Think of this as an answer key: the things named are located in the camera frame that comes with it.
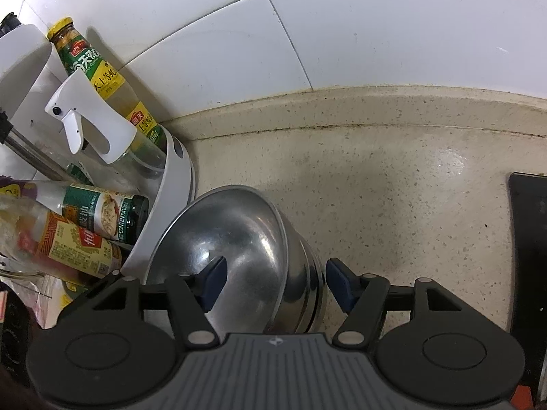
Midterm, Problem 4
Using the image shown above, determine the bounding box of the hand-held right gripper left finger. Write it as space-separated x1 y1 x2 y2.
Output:
57 256 227 346

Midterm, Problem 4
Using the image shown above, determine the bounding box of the red cloth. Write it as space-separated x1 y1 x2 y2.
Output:
510 384 541 410

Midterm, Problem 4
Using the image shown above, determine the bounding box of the yellow cap sauce bottle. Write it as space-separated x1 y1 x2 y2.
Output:
46 17 168 167

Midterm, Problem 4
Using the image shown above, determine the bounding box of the steel rack pole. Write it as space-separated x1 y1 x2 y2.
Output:
0 111 90 186

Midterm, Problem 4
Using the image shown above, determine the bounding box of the white round condiment rack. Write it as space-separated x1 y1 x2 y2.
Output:
0 25 197 285

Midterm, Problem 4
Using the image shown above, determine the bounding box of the stainless steel bowl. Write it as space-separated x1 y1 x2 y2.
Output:
305 248 332 334
147 185 287 336
261 221 319 334

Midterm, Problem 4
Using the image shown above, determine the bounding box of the green label black cap bottle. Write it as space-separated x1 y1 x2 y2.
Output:
23 180 150 242

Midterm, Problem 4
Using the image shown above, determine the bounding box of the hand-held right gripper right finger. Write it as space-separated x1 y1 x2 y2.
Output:
325 258 475 349

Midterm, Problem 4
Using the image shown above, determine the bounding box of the clear plastic bag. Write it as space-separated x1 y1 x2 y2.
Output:
23 275 75 331

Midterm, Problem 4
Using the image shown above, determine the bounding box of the white spray bottle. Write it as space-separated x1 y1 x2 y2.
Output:
44 68 168 180

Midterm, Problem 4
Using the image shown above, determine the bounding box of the black stove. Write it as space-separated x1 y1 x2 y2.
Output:
508 173 547 394

